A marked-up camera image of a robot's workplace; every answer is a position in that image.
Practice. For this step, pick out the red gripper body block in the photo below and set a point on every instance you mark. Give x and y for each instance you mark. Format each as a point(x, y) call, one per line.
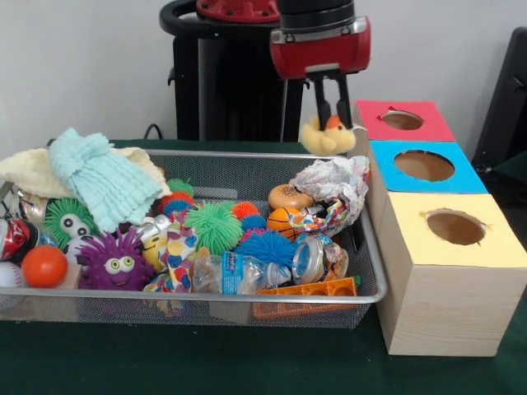
point(321, 53)

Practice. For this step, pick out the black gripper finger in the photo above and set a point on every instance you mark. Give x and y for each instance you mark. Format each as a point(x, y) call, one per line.
point(342, 99)
point(322, 103)

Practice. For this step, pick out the yellow plush duck toy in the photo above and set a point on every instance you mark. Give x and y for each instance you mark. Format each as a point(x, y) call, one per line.
point(329, 141)

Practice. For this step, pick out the light blue knitted cloth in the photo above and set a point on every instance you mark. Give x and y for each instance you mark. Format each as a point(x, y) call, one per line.
point(99, 177)

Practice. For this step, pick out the cream waffle cloth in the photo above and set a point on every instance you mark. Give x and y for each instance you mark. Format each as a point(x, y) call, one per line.
point(25, 169)

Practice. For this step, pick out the shallow clear mesh bin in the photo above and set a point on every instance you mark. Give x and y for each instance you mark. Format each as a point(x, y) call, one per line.
point(366, 280)

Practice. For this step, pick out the wooden box with three holes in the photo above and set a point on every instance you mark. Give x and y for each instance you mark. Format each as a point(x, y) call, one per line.
point(445, 271)

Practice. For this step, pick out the tan orange ball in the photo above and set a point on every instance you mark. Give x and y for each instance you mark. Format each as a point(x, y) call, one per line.
point(288, 196)

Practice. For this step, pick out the orange basketball toy ball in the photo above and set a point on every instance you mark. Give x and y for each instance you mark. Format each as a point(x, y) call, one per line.
point(280, 222)

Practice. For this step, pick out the crushed silver can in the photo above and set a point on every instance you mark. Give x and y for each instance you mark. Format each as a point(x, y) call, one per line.
point(317, 257)

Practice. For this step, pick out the large blue spiky ball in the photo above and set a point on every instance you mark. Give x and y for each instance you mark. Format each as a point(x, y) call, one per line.
point(265, 247)

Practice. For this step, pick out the black panel on stand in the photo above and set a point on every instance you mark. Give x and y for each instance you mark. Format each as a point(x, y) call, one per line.
point(506, 107)

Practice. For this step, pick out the crushed clear plastic bottle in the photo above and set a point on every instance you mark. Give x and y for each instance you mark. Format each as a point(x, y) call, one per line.
point(235, 273)

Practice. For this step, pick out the long orange building block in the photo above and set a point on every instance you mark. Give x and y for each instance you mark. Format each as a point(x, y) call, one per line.
point(305, 295)

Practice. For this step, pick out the purple spiky ball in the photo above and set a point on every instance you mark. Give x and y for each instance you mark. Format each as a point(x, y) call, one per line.
point(115, 263)

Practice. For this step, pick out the dark green table cloth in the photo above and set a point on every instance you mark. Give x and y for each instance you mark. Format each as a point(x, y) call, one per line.
point(247, 370)

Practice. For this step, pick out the green spiky ball with eyes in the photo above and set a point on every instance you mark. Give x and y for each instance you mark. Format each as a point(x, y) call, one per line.
point(67, 222)

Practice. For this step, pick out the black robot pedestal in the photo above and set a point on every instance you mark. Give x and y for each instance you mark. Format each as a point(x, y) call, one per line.
point(230, 90)

